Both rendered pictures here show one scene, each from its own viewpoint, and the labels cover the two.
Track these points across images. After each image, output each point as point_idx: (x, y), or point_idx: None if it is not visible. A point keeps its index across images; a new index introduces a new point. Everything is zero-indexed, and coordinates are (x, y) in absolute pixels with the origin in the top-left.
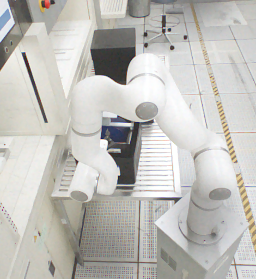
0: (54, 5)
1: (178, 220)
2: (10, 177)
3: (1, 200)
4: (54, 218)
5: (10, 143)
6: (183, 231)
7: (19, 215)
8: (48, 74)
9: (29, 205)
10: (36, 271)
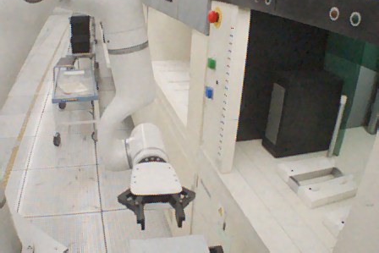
0: None
1: (33, 250)
2: (303, 222)
3: (281, 196)
4: None
5: None
6: (29, 237)
7: (241, 189)
8: (360, 193)
9: (239, 199)
10: (208, 218)
